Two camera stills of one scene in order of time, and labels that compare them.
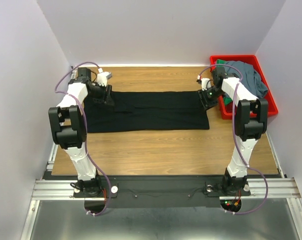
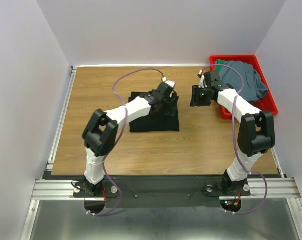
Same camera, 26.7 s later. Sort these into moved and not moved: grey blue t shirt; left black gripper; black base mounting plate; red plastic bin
Moved: left black gripper
Not moved: red plastic bin; black base mounting plate; grey blue t shirt
